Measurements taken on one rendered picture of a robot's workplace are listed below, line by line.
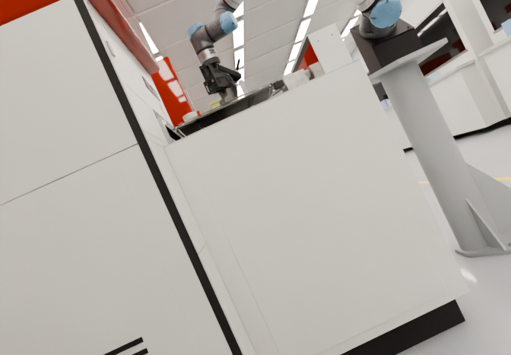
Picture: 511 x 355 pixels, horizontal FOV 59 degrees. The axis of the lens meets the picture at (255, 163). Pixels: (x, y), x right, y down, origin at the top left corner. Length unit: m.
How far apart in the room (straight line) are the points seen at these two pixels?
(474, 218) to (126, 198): 1.36
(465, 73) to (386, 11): 4.45
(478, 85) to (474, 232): 4.34
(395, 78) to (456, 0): 4.43
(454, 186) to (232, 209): 0.99
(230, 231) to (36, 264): 0.49
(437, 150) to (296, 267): 0.86
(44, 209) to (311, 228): 0.69
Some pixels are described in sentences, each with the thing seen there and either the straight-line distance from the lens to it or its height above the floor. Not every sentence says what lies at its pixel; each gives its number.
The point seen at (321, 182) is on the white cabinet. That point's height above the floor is 0.54.
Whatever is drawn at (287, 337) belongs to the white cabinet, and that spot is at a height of 0.19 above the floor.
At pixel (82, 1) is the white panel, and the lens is 1.24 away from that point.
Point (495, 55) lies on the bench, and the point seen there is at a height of 0.79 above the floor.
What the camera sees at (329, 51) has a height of 0.89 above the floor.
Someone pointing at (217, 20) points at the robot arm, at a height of 1.23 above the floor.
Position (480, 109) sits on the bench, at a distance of 6.16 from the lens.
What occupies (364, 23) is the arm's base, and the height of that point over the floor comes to 1.02.
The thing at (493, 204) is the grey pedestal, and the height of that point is 0.14.
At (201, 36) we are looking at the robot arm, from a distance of 1.78.
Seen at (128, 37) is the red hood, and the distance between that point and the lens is 1.58.
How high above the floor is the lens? 0.61
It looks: 3 degrees up
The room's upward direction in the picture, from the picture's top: 25 degrees counter-clockwise
